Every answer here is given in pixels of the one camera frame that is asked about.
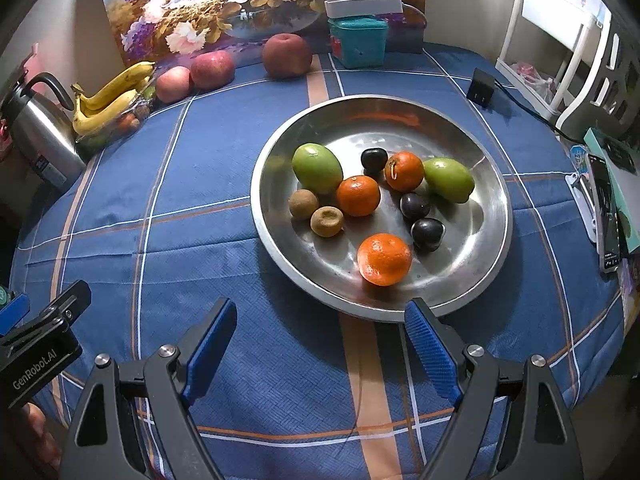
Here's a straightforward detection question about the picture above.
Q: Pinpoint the teal book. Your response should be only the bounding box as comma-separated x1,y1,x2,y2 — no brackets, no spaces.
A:
584,127,640,253

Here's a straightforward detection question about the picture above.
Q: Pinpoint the teal plastic box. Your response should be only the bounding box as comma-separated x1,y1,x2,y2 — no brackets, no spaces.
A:
329,16,389,69

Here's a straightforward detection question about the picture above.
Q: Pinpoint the round green jujube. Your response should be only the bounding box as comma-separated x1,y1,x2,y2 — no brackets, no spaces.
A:
292,143,345,196

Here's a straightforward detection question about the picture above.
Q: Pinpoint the white power strip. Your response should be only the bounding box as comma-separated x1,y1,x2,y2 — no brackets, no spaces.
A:
322,0,403,19

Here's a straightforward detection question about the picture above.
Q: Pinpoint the brown kiwi with dimple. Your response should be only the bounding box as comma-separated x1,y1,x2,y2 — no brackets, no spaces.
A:
310,206,345,238

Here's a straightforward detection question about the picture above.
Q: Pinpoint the pointed green jujube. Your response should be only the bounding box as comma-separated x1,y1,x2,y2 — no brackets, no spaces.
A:
423,158,475,204

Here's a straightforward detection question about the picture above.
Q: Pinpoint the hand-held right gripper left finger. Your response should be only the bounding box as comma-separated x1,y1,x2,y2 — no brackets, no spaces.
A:
57,297,238,480

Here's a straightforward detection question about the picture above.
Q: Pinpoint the clear plastic fruit container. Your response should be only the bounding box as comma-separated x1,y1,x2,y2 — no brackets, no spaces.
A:
75,85,157,149

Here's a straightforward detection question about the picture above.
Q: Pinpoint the pale pink apple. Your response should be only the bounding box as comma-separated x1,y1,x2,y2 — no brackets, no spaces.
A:
156,66,193,104

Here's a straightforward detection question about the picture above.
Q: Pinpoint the smooth brown kiwi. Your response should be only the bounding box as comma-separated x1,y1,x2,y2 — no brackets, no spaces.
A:
289,189,319,221

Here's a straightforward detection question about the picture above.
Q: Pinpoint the blue plaid tablecloth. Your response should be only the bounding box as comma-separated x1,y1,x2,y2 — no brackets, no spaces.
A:
10,42,631,480

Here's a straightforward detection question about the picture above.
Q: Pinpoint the round steel plate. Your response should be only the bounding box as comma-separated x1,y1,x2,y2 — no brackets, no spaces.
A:
250,94,514,323

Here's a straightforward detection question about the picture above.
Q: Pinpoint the dark purple plum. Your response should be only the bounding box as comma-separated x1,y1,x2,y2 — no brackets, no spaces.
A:
361,148,388,177
400,193,431,221
411,218,446,252

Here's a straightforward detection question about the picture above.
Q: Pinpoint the dark red apple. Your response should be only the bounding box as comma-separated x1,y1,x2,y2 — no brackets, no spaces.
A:
262,33,313,79

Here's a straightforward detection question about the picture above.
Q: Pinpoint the person's left hand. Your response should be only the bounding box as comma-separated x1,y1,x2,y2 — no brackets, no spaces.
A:
20,402,62,467

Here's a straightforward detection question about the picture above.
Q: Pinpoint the floral painting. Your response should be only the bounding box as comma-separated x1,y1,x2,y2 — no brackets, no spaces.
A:
97,0,426,68

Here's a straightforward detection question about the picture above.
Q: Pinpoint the white chair frame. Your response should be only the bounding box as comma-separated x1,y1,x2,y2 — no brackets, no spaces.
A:
555,10,640,136

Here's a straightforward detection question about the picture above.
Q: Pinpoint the tangerine with looped stem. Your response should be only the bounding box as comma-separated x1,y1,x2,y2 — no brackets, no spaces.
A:
385,151,425,192

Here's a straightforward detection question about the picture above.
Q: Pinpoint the yellow banana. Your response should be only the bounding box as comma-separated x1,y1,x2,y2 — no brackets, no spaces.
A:
72,89,138,136
82,77,151,116
71,61,156,111

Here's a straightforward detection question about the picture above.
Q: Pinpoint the steel thermos jug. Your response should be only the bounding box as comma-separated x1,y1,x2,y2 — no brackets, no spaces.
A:
0,72,88,191

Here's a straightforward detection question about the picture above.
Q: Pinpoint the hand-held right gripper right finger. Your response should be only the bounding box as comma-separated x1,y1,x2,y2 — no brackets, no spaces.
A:
404,298,586,480

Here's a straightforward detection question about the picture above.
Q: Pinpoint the black smartphone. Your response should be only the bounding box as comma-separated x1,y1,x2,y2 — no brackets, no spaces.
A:
587,154,623,273

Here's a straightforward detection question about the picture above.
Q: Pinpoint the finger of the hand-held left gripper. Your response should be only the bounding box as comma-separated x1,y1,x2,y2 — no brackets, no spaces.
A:
0,280,92,357

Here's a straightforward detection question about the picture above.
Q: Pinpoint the pink object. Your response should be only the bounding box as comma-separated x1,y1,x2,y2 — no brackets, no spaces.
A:
20,45,41,81

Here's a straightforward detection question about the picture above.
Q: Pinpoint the black power adapter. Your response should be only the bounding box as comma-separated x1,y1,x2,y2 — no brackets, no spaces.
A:
466,68,496,107

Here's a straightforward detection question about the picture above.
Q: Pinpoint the white phone stand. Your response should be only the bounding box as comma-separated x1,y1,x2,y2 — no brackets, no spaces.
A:
565,172,601,243

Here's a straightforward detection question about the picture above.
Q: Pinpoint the black cable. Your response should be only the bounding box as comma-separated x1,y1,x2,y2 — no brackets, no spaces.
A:
492,85,586,143

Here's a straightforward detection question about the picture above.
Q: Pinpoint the pink plastic bag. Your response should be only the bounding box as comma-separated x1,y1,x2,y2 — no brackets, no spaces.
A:
510,62,556,106

